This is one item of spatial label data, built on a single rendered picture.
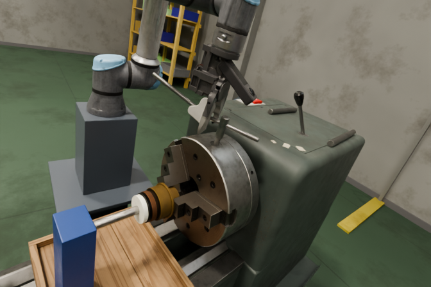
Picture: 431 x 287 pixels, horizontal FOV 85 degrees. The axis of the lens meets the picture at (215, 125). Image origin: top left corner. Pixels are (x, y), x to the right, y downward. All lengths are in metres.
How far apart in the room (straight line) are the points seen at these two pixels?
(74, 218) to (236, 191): 0.36
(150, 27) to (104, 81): 0.27
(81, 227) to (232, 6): 0.53
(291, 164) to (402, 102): 2.99
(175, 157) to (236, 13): 0.39
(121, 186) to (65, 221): 0.66
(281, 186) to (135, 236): 0.47
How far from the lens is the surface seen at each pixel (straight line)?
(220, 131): 0.61
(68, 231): 0.56
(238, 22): 0.53
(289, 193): 0.67
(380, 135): 3.65
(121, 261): 0.79
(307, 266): 1.47
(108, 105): 1.02
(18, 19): 7.77
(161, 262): 0.79
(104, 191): 1.20
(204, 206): 0.62
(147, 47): 1.00
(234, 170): 0.61
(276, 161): 0.67
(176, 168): 0.66
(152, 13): 0.97
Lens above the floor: 1.52
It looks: 22 degrees down
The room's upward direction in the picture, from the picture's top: 14 degrees clockwise
